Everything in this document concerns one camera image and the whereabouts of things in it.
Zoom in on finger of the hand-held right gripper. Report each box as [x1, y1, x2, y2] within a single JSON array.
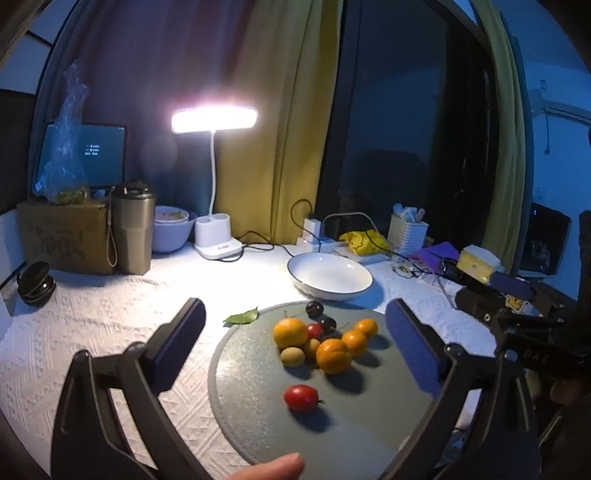
[[488, 271, 539, 303], [455, 285, 509, 325]]

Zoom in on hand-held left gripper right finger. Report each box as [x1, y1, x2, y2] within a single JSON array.
[[379, 298, 541, 480]]

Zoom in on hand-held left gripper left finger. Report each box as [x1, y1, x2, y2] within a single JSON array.
[[51, 298, 218, 480]]

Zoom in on large orange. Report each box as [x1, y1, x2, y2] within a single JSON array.
[[316, 338, 352, 374], [273, 318, 309, 349]]

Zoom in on white bowl with dark rim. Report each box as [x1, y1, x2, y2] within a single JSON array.
[[287, 252, 374, 302]]

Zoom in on person's right hand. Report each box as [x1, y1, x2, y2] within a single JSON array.
[[549, 381, 591, 408]]

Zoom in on person's left hand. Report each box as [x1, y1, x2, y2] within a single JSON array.
[[226, 452, 306, 480]]

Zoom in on yellow box with white lid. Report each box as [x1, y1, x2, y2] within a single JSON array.
[[457, 246, 504, 284]]

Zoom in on black framed screen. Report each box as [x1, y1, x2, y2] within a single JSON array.
[[519, 202, 573, 278]]

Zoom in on purple notebook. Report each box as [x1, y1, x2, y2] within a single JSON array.
[[409, 241, 462, 273]]

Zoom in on green leaf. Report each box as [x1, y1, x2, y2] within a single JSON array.
[[223, 307, 259, 328]]

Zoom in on white textured tablecloth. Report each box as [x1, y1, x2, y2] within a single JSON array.
[[0, 240, 499, 480]]

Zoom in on round grey board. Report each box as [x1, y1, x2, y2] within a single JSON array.
[[208, 300, 462, 467]]

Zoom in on white woven basket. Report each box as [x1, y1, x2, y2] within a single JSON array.
[[387, 215, 430, 257]]

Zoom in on lilac bowl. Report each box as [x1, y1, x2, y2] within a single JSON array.
[[151, 208, 198, 254]]

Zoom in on white items in basket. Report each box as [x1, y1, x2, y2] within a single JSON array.
[[392, 203, 426, 224]]

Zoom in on white desk lamp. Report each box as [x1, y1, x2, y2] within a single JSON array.
[[171, 105, 258, 260]]

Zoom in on yellow snack bag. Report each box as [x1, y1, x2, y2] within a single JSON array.
[[339, 230, 389, 257]]

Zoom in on patterned plate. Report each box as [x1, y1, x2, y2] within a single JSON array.
[[154, 206, 190, 224]]

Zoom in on white power strip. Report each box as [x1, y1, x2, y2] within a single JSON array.
[[295, 235, 370, 265]]

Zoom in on yellow curtain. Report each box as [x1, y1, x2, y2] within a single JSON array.
[[217, 0, 345, 245], [471, 0, 529, 273]]

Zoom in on black round case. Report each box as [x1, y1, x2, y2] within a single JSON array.
[[17, 261, 57, 306]]

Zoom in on cardboard box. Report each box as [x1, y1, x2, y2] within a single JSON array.
[[16, 198, 116, 275]]

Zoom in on dark glass window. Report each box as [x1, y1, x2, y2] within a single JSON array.
[[318, 0, 499, 259]]

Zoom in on clear plastic bag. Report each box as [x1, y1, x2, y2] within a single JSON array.
[[32, 65, 90, 206]]

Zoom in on dark curtain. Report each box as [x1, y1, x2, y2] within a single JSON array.
[[37, 0, 259, 232]]

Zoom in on grey tumbler with strap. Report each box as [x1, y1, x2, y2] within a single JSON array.
[[106, 180, 156, 275]]

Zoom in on black lamp cable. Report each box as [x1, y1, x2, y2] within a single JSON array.
[[222, 231, 303, 262]]

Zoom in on white cable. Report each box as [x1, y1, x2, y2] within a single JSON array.
[[321, 211, 393, 252]]

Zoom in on black charger cable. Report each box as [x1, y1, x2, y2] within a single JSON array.
[[291, 199, 315, 223]]

